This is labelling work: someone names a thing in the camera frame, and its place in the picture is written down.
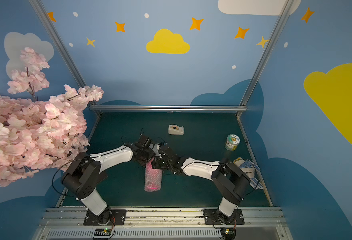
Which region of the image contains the pink plastic wine glass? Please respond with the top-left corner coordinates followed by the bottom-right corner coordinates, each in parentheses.
top-left (144, 168), bottom-right (162, 192)

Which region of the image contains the clear bubble wrap sheet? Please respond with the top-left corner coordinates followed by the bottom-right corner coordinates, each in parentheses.
top-left (144, 144), bottom-right (162, 192)

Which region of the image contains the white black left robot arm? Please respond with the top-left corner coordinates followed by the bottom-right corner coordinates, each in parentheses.
top-left (61, 135), bottom-right (158, 226)

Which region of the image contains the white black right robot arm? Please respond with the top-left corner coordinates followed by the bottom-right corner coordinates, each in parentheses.
top-left (151, 144), bottom-right (251, 219)

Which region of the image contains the white tape dispenser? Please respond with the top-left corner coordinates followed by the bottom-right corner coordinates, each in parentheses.
top-left (168, 125), bottom-right (185, 135)

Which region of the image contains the small green circuit board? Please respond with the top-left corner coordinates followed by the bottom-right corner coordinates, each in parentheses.
top-left (92, 228), bottom-right (112, 240)

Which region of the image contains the pink cherry blossom tree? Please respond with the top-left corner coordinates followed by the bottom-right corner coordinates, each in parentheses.
top-left (0, 48), bottom-right (104, 187)

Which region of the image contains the aluminium back frame bar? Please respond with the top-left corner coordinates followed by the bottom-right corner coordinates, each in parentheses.
top-left (90, 105), bottom-right (247, 112)

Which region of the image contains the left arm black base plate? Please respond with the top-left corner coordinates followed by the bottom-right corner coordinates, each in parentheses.
top-left (83, 208), bottom-right (127, 226)

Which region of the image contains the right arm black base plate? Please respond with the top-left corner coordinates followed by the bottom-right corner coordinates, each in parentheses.
top-left (203, 209), bottom-right (245, 226)

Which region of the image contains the aluminium front rail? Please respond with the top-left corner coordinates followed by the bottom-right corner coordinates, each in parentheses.
top-left (33, 207), bottom-right (293, 240)

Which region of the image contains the left aluminium frame post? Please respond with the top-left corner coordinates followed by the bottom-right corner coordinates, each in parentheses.
top-left (28, 0), bottom-right (96, 106)

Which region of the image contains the aluminium frame post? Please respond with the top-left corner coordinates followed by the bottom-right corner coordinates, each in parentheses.
top-left (236, 0), bottom-right (295, 120)
top-left (28, 0), bottom-right (96, 106)

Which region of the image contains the right aluminium frame post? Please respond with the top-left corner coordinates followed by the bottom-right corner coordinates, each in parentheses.
top-left (236, 0), bottom-right (295, 120)

